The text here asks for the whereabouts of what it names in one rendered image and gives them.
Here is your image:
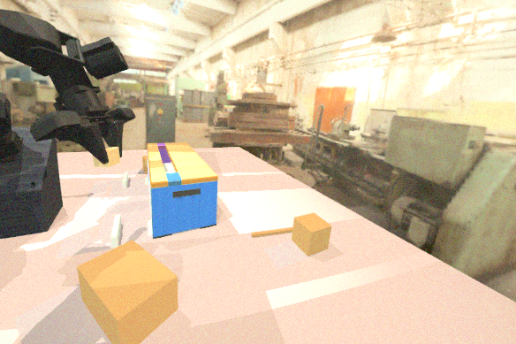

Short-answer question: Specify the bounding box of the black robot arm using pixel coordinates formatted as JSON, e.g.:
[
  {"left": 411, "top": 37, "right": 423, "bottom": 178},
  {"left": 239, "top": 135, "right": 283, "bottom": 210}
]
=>
[{"left": 0, "top": 9, "right": 129, "bottom": 163}]

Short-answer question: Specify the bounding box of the orange cube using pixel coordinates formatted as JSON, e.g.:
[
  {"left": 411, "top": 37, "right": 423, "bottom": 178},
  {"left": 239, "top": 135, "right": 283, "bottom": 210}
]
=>
[
  {"left": 142, "top": 156, "right": 148, "bottom": 174},
  {"left": 291, "top": 213, "right": 332, "bottom": 256},
  {"left": 77, "top": 240, "right": 178, "bottom": 344}
]

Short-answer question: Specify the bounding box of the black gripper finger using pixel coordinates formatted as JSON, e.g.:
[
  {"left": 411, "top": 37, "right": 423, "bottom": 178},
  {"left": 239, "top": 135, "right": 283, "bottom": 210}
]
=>
[
  {"left": 61, "top": 124, "right": 109, "bottom": 164},
  {"left": 101, "top": 120, "right": 125, "bottom": 157}
]

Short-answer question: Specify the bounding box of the tan wooden stick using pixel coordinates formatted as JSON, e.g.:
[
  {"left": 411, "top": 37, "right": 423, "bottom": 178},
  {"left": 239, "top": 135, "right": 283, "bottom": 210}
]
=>
[{"left": 251, "top": 227, "right": 292, "bottom": 238}]

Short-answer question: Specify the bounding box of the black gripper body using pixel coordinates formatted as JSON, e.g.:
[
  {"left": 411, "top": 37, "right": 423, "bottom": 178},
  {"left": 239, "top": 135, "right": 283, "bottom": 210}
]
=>
[{"left": 30, "top": 81, "right": 136, "bottom": 142}]

